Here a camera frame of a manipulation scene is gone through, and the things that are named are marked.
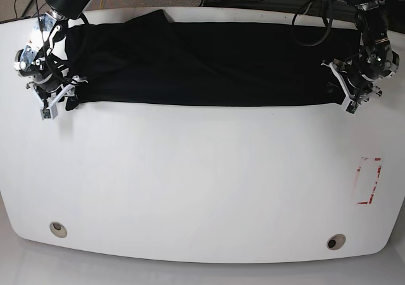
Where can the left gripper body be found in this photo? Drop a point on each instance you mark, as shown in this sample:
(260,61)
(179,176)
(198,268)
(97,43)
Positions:
(356,88)

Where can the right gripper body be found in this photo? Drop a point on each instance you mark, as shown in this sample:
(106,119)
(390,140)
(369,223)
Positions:
(49,91)

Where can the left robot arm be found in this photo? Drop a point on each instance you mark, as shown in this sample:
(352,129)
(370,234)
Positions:
(375,59)

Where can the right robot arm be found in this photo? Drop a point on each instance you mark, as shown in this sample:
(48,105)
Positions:
(37,61)

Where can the red tape rectangle marking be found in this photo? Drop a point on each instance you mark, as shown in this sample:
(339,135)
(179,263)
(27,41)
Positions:
(366,180)

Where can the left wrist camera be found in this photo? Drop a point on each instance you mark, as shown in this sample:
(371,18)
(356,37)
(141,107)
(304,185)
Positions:
(349,105)

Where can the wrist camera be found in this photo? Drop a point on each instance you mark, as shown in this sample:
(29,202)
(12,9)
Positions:
(49,112)
(349,105)

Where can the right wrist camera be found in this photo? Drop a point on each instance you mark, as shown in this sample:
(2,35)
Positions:
(49,112)

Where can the left table cable grommet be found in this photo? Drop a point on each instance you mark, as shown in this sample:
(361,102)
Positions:
(58,229)

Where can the table cable grommet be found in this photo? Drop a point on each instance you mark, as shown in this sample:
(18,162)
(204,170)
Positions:
(58,229)
(336,242)

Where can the right table cable grommet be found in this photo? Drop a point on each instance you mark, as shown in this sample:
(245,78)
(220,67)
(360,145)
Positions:
(336,242)

